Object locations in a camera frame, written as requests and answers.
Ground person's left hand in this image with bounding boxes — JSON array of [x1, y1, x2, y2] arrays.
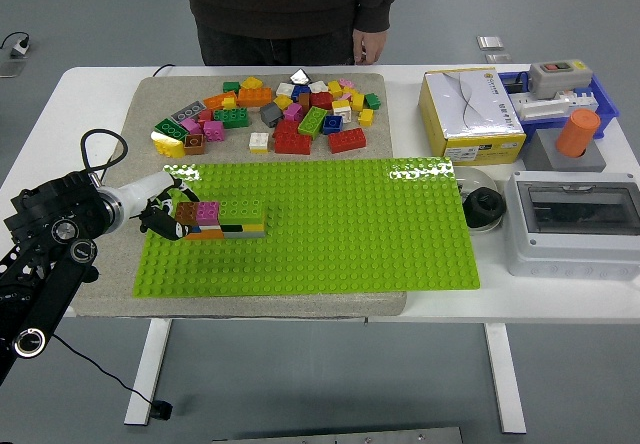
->
[[351, 29, 389, 66]]

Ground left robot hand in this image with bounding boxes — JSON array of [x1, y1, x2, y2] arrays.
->
[[118, 170, 202, 242]]

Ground glossy yellow toy brick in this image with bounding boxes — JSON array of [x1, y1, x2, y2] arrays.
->
[[151, 131, 187, 159]]

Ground orange long toy brick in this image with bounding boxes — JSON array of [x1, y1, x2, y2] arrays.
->
[[237, 87, 274, 108], [202, 90, 238, 111], [183, 228, 225, 242]]

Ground red long toy brick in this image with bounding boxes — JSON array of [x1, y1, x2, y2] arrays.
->
[[273, 132, 313, 155], [327, 127, 368, 154]]

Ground dark grey toy brick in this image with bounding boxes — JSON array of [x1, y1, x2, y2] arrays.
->
[[259, 101, 285, 128]]

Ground green studded baseplate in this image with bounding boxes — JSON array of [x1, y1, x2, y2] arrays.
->
[[131, 157, 481, 298]]

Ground dark green long brick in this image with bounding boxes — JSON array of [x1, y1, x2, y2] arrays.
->
[[153, 117, 190, 142], [213, 107, 250, 130]]

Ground grey-brown mat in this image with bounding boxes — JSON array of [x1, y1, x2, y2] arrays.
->
[[69, 72, 409, 318]]

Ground grey flat long brick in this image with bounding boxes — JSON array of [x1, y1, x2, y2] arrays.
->
[[170, 100, 207, 122]]

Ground lime green long brick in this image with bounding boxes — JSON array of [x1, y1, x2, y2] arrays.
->
[[297, 105, 329, 141], [217, 198, 266, 226]]

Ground yellow and white cardboard box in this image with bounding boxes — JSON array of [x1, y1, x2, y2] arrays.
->
[[418, 67, 528, 167]]

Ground small black device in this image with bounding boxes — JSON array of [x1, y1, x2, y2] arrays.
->
[[501, 73, 531, 96]]

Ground white table leg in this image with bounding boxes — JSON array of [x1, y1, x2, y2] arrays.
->
[[483, 322, 528, 435], [123, 318, 174, 426]]

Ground white circuit breaker strip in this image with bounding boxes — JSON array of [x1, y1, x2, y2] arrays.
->
[[514, 91, 599, 120]]

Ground black round knob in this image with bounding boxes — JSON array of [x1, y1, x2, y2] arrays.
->
[[461, 187, 507, 229]]

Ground grey square block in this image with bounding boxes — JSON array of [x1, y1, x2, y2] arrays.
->
[[522, 127, 607, 173]]

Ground orange cylinder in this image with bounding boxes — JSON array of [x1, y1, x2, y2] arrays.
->
[[554, 109, 602, 159]]

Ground blue plastic bin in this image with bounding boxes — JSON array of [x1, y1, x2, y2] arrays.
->
[[498, 70, 621, 140]]

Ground grey distribution box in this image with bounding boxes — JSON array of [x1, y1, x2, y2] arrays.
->
[[503, 170, 640, 280]]

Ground grey push-button switch box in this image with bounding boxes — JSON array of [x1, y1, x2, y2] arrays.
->
[[528, 60, 595, 101]]

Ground black floor cord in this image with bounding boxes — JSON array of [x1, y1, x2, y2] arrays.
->
[[0, 31, 30, 50]]

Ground black cable with plug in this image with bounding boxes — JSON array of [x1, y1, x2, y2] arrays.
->
[[52, 63, 176, 419]]

